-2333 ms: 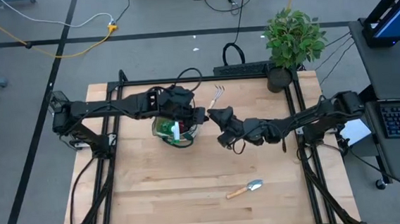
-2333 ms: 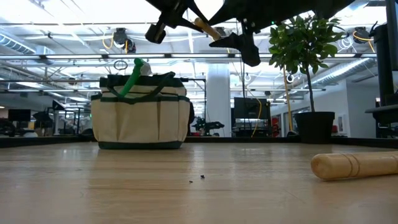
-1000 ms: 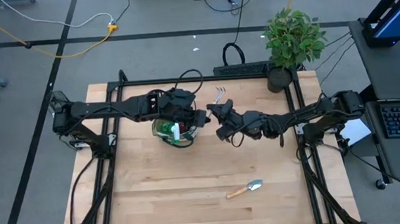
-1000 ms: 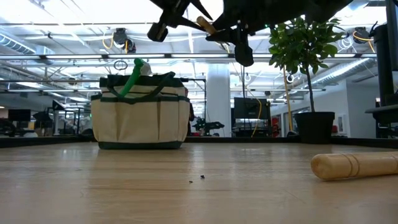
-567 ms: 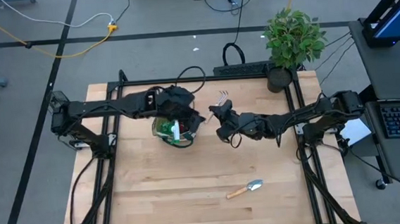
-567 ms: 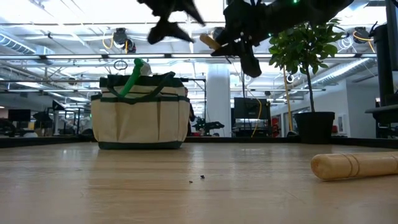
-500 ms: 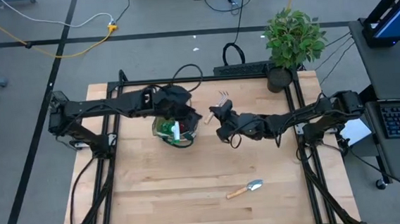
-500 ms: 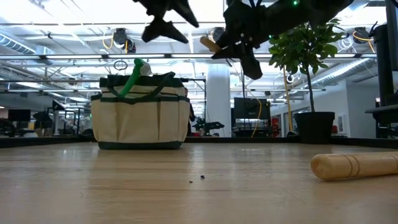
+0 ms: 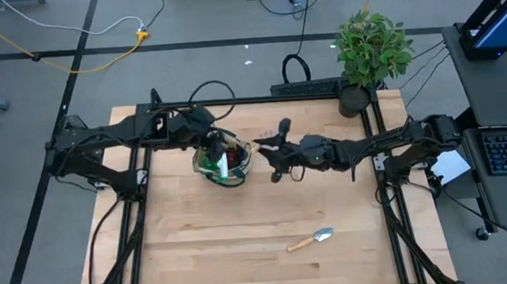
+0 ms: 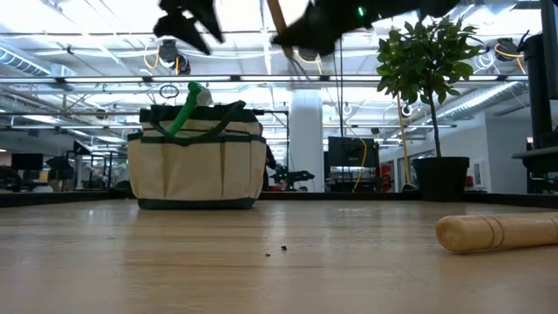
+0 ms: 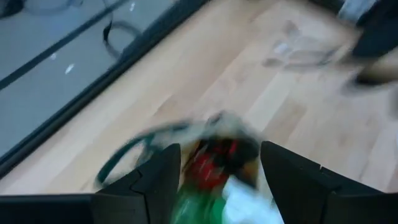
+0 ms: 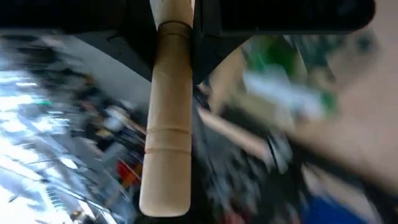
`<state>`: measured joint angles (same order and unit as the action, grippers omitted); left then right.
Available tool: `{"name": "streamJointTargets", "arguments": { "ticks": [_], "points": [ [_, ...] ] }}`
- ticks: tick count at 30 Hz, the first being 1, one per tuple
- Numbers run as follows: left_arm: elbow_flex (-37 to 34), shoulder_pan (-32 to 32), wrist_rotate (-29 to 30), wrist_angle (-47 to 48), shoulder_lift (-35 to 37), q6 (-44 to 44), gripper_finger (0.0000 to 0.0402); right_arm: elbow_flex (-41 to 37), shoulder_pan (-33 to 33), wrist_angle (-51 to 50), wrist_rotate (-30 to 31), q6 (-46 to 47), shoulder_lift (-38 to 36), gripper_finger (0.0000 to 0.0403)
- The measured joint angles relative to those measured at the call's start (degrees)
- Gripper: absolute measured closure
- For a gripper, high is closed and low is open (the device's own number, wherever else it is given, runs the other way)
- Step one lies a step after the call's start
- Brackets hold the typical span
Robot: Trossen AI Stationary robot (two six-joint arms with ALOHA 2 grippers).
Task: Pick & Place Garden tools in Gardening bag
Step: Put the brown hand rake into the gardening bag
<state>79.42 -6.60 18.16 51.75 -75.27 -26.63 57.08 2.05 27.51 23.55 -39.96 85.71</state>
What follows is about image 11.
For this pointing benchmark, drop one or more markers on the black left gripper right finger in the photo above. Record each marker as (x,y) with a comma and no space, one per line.
(304,193)

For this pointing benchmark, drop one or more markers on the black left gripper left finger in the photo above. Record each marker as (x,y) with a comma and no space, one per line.
(149,193)

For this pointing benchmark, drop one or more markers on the white floor scrap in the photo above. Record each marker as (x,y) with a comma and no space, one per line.
(70,68)
(53,56)
(132,6)

